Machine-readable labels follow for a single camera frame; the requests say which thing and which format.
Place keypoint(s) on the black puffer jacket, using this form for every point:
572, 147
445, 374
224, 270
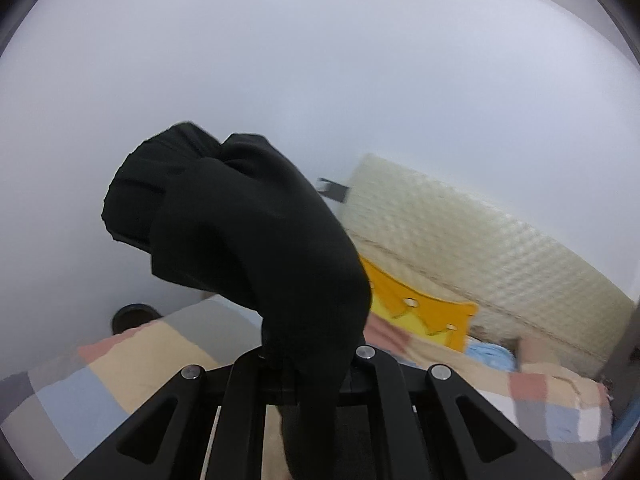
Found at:
235, 217

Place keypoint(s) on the patchwork checkered quilt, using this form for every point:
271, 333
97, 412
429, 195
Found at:
54, 415

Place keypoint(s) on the pink pillow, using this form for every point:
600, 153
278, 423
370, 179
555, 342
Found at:
535, 356

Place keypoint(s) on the cream quilted headboard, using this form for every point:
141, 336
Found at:
452, 246

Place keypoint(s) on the yellow pillow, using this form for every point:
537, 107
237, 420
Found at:
438, 320

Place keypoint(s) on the black wall socket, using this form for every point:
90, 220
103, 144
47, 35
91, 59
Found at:
332, 190

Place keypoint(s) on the light blue cloth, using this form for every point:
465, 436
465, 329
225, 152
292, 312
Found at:
492, 355

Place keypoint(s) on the black bag on nightstand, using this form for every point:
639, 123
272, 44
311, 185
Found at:
133, 316

